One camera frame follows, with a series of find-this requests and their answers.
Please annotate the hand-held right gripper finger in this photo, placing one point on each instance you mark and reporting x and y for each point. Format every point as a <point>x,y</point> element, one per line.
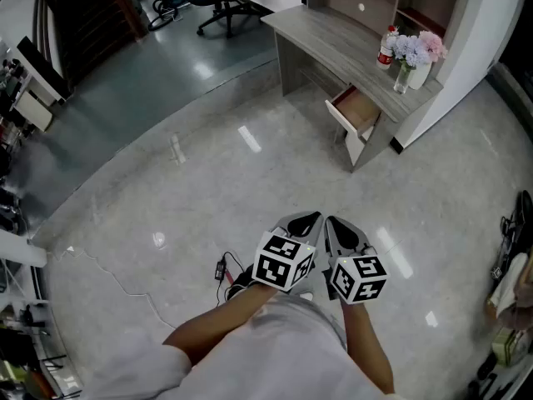
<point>332,240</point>
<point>350,233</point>

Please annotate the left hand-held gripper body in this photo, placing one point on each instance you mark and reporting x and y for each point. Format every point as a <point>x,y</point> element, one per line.
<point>277,267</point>

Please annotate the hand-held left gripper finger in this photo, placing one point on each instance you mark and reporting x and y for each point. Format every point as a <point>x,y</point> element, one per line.
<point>314,233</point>
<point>297,223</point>

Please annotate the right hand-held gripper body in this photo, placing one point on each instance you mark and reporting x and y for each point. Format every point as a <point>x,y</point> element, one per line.
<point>358,279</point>

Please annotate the white-fronted desk drawer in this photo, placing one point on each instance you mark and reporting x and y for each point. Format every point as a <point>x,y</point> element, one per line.
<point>358,108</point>

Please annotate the person's left forearm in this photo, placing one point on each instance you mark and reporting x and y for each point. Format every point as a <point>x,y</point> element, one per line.
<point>216,319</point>

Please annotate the person's right forearm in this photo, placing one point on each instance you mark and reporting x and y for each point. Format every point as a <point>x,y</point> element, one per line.
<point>366,340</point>

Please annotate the grey wooden desk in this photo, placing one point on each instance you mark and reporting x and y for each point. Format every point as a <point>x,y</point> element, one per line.
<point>329,36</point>

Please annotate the person's white right shoe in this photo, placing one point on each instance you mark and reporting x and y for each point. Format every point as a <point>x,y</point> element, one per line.
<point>307,295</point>

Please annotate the person's white shirt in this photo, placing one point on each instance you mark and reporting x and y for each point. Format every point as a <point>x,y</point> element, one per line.
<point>270,356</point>

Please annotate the white cloth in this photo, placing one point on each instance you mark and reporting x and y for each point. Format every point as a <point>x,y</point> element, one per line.
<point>510,281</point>

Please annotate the clear glass vase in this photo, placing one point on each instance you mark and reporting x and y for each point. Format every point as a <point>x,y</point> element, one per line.
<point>402,81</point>

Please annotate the black equipment pile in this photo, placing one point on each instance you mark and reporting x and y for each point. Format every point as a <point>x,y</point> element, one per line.
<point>514,236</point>

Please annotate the pale green box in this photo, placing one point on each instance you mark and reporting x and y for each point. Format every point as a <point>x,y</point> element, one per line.
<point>508,346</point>

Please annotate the white ceramic vase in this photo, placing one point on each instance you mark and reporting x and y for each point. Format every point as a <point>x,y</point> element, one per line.
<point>420,77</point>

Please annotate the clear red-capped water bottle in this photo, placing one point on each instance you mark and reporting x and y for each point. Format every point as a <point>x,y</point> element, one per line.
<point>385,54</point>

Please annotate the blue and pink flower bouquet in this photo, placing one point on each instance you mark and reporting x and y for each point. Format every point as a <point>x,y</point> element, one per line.
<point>416,48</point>

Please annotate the white rounded partition board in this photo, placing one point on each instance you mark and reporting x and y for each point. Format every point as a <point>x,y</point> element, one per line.
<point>470,77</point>

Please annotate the black tubular chair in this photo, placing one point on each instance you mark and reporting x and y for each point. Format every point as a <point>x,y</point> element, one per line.
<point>166,1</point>

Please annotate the cluttered metal shelf rack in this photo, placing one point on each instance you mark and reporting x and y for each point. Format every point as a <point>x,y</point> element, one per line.
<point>25,340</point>

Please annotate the dark brown wooden door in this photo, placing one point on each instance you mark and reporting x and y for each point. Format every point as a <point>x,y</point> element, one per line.
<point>96,23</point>

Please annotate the white table with black top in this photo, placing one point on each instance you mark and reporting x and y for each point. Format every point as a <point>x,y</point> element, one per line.
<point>41,69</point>

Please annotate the cluttered dark workbench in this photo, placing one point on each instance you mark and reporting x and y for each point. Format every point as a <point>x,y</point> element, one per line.
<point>10,111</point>

